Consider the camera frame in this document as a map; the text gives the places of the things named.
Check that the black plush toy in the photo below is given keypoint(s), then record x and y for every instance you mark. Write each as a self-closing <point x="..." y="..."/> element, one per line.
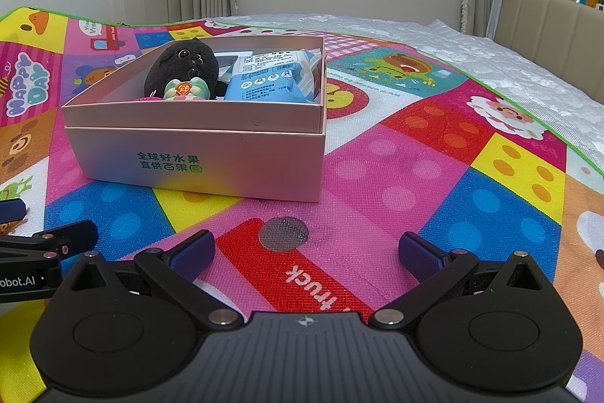
<point x="174" y="63"/>

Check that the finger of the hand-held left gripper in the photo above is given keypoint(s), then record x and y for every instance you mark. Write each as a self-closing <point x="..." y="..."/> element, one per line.
<point x="71" y="235"/>
<point x="12" y="209"/>

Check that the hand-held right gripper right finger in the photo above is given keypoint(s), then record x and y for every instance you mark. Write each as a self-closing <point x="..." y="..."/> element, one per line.
<point x="417" y="254"/>

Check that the blue wet wipes pack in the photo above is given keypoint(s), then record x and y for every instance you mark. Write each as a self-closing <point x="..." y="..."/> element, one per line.
<point x="269" y="77"/>

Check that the small green figurine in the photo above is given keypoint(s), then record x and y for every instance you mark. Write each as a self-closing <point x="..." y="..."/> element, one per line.
<point x="184" y="90"/>

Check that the colourful printed play mat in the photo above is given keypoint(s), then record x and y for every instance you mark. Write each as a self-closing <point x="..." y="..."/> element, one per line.
<point x="424" y="176"/>

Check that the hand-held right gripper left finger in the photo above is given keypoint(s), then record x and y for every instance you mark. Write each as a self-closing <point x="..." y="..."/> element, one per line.
<point x="193" y="256"/>

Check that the beige padded headboard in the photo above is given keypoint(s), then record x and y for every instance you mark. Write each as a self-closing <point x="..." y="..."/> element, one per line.
<point x="547" y="25"/>

